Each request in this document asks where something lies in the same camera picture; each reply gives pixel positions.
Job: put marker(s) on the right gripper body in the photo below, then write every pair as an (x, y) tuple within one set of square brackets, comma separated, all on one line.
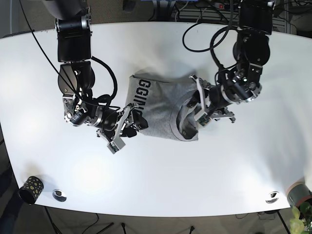
[(111, 124)]

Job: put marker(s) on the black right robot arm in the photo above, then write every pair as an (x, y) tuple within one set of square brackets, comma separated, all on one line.
[(76, 78)]

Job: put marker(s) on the silver table grommet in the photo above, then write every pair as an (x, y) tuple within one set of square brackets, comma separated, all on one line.
[(59, 195), (272, 197)]

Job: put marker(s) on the grey plant pot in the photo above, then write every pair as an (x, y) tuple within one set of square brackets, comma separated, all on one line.
[(298, 193)]

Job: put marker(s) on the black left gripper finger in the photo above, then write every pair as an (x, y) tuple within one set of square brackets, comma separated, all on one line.
[(202, 119), (194, 101)]

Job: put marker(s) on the green potted plant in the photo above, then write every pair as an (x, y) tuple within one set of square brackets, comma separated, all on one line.
[(301, 223)]

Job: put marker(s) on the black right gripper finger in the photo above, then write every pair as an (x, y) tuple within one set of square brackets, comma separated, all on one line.
[(135, 123), (115, 145)]

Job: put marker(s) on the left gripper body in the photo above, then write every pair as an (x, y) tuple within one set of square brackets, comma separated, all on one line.
[(233, 85)]

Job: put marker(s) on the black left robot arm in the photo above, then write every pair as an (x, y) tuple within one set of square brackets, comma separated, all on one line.
[(255, 23)]

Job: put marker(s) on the black gold spotted cup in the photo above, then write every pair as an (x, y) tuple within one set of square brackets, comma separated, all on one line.
[(31, 190)]

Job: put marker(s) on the grey T-shirt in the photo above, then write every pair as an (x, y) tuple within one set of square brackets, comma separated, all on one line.
[(163, 104)]

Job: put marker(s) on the left silver table grommet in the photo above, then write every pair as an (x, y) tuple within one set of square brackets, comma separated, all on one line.
[(59, 195)]

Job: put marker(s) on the right silver table grommet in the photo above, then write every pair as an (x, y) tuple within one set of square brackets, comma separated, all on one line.
[(272, 197)]

